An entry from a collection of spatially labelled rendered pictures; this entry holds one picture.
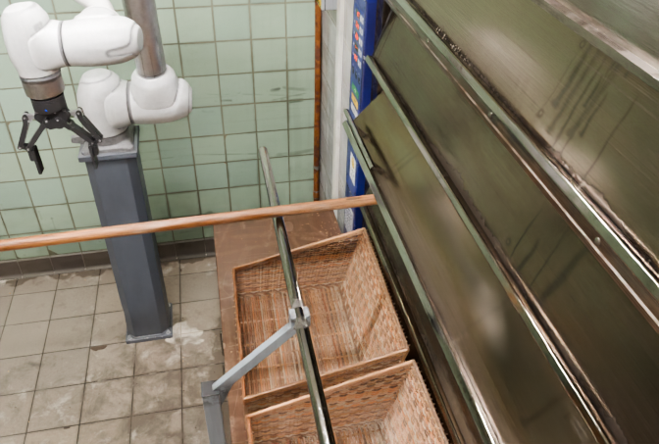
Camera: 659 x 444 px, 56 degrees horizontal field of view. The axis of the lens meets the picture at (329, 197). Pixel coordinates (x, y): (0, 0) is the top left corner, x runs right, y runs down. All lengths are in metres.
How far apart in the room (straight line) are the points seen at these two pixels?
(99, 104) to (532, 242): 1.62
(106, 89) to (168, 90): 0.21
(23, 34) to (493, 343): 1.17
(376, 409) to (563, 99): 1.18
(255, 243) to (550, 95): 1.71
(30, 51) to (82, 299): 1.93
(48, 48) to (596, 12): 1.11
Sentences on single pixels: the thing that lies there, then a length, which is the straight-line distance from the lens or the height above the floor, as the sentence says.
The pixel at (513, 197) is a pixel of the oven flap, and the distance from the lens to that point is 1.16.
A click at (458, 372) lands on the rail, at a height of 1.26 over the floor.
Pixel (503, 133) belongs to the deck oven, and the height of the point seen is 1.65.
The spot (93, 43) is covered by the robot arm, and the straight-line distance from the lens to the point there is 1.50.
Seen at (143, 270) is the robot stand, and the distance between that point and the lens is 2.71.
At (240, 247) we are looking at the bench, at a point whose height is 0.58.
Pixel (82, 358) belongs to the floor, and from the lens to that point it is 3.02.
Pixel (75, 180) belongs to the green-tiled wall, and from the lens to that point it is 3.13.
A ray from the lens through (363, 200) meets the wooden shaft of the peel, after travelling 1.69.
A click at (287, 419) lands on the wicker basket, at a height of 0.68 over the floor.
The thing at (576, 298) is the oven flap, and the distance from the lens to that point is 1.02.
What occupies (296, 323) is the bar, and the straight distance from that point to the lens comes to 1.40.
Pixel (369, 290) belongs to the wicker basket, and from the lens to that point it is 2.07.
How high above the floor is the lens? 2.21
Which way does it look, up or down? 36 degrees down
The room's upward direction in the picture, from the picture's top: 1 degrees clockwise
